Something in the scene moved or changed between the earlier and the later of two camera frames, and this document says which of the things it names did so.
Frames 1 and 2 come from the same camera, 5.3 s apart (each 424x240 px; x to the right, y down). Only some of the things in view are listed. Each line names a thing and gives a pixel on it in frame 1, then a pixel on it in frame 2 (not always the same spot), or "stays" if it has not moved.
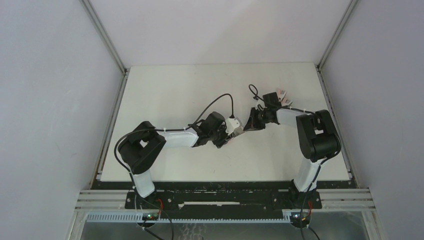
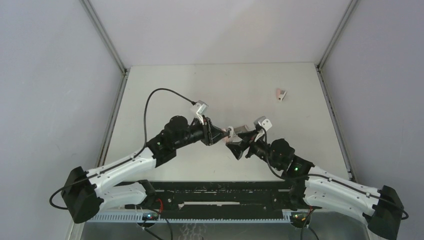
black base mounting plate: [224, 196] stays
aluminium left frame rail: [98, 172] stays
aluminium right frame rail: [350, 171] stays
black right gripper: [253, 124] → [251, 138]
